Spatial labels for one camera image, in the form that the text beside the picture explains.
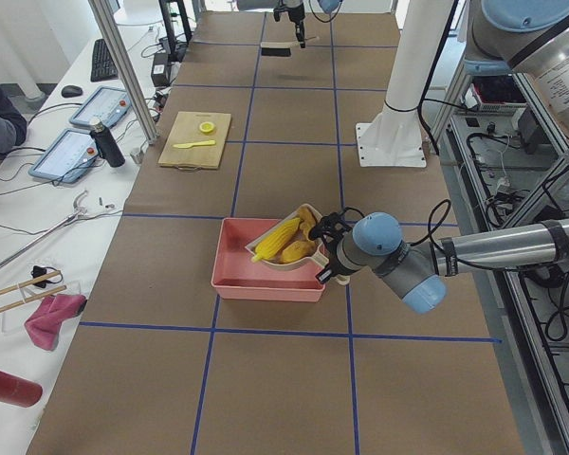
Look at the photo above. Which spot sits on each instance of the yellow plastic toy knife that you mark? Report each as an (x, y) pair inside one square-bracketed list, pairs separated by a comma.
[(189, 145)]

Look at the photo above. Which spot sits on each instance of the white plastic dustpan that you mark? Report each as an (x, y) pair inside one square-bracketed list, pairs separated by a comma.
[(319, 257)]

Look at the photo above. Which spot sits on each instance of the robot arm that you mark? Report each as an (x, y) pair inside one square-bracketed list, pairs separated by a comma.
[(503, 37), (327, 7)]

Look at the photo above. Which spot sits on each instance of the pink cloth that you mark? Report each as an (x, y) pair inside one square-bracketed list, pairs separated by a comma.
[(44, 325)]

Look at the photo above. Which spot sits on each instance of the toy lemon slice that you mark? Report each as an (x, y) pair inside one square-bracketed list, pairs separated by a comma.
[(207, 127)]

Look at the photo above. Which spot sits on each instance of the white hand brush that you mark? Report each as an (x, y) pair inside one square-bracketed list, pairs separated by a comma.
[(283, 49)]

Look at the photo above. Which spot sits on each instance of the pink plastic bin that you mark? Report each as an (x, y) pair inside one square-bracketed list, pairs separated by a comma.
[(236, 276)]

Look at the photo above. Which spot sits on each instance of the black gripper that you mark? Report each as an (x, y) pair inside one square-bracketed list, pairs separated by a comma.
[(294, 14), (330, 256)]

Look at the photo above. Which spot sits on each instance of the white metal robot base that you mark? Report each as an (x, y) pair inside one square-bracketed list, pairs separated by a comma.
[(393, 138)]

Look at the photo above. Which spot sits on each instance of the toy ginger root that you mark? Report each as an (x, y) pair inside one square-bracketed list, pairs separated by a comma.
[(308, 220)]

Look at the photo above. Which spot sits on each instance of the metal reacher grabber tool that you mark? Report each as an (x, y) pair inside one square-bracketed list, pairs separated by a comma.
[(79, 213)]

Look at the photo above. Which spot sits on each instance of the wooden stick pair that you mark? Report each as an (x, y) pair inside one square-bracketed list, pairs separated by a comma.
[(34, 289)]

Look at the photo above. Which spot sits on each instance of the wooden cutting board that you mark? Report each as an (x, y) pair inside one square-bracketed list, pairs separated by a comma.
[(185, 129)]

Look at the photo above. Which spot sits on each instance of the black computer mouse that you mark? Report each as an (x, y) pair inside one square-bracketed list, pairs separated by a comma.
[(71, 91)]

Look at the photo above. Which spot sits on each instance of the upper teach pendant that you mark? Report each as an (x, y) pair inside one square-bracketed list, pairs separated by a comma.
[(109, 104)]

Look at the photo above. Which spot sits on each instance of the black keyboard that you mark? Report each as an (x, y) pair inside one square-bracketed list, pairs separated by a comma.
[(103, 67)]

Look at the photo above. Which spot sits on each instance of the aluminium frame post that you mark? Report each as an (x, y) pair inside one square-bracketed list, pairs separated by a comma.
[(110, 33)]

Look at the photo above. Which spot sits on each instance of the black water bottle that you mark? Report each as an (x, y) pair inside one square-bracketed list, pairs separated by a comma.
[(107, 146)]

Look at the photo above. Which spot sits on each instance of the yellow toy corn cob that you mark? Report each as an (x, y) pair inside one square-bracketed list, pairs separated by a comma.
[(276, 240)]

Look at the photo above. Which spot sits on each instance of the teach pendant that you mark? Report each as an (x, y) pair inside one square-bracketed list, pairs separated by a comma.
[(109, 104), (68, 157)]

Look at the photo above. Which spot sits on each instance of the toy brown potato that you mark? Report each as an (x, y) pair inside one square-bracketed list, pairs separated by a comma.
[(296, 251)]

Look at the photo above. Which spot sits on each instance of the black power adapter box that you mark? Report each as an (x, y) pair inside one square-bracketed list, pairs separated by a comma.
[(164, 71)]

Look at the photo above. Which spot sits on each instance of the lower teach pendant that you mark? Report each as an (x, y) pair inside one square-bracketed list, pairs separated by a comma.
[(68, 157)]

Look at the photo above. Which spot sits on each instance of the red cylinder bottle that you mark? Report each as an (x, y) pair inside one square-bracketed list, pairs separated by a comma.
[(18, 391)]

